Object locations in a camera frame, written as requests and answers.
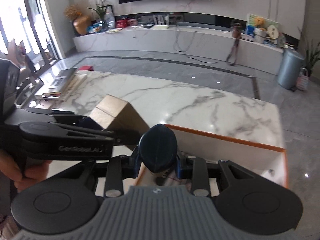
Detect black book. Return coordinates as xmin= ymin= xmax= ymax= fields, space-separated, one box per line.
xmin=49 ymin=68 xmax=78 ymax=89

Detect gold vase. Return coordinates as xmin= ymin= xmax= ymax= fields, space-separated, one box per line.
xmin=73 ymin=15 xmax=92 ymax=36

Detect picture board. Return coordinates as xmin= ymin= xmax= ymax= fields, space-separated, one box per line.
xmin=246 ymin=14 xmax=279 ymax=43

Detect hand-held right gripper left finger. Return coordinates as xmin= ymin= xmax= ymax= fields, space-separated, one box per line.
xmin=54 ymin=147 xmax=143 ymax=197

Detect marble television console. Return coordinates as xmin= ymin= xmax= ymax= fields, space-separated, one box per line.
xmin=73 ymin=17 xmax=284 ymax=75

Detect orange cardboard box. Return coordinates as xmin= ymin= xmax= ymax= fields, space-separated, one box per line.
xmin=136 ymin=124 xmax=290 ymax=198

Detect beige book pile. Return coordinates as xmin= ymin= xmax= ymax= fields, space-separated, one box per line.
xmin=42 ymin=75 xmax=88 ymax=102

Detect brown strap bag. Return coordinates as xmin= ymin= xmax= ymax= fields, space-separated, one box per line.
xmin=226 ymin=22 xmax=243 ymax=67

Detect dark green bottle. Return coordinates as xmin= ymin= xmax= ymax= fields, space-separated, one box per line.
xmin=139 ymin=124 xmax=178 ymax=179

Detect long-leaf floor plant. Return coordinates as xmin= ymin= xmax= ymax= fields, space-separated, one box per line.
xmin=297 ymin=27 xmax=320 ymax=77

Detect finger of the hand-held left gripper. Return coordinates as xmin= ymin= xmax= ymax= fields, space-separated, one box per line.
xmin=62 ymin=126 xmax=142 ymax=147
xmin=50 ymin=114 xmax=105 ymax=131

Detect woven bag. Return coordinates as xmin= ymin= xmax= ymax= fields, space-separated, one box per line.
xmin=296 ymin=67 xmax=310 ymax=91

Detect green plant in glass vase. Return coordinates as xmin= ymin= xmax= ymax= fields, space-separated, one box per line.
xmin=87 ymin=0 xmax=113 ymax=23

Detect blue snack bag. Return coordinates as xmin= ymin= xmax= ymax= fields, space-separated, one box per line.
xmin=87 ymin=22 xmax=107 ymax=34

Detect white plastic bag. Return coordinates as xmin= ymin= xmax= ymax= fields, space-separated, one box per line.
xmin=104 ymin=12 xmax=116 ymax=29

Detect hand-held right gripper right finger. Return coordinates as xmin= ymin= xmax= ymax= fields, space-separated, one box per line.
xmin=175 ymin=154 xmax=253 ymax=197

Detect person's left hand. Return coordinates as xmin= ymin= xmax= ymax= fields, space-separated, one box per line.
xmin=0 ymin=150 xmax=52 ymax=192

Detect small brown cardboard box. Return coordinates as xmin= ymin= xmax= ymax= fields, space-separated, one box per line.
xmin=89 ymin=94 xmax=150 ymax=145

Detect round white fan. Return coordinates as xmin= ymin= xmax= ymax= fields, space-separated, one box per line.
xmin=266 ymin=26 xmax=279 ymax=39

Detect blue-grey trash can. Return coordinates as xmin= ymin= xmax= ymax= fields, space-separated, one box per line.
xmin=277 ymin=48 xmax=305 ymax=90

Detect white router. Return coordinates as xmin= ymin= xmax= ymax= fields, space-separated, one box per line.
xmin=152 ymin=14 xmax=170 ymax=30

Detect black cable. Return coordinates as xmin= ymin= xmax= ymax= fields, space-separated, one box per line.
xmin=174 ymin=24 xmax=218 ymax=64

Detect dried flowers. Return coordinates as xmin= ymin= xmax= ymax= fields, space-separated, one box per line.
xmin=64 ymin=4 xmax=83 ymax=20

